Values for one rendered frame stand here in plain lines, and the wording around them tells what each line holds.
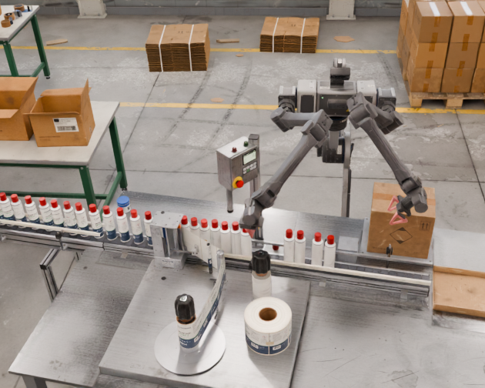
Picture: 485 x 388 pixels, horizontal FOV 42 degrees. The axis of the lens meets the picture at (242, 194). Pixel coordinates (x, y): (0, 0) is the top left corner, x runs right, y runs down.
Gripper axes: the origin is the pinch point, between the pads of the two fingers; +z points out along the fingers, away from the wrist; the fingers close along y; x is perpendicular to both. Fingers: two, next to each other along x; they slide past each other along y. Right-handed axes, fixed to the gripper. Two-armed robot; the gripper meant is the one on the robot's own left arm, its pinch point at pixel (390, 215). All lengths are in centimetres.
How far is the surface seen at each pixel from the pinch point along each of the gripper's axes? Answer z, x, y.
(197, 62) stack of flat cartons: 187, -47, -383
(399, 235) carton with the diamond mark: 10.6, 17.7, -8.3
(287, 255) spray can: 47, -22, 5
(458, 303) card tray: 5, 46, 22
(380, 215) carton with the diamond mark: 7.8, 2.6, -9.8
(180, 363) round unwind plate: 78, -52, 67
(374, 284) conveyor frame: 27.7, 15.5, 13.6
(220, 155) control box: 28, -78, -6
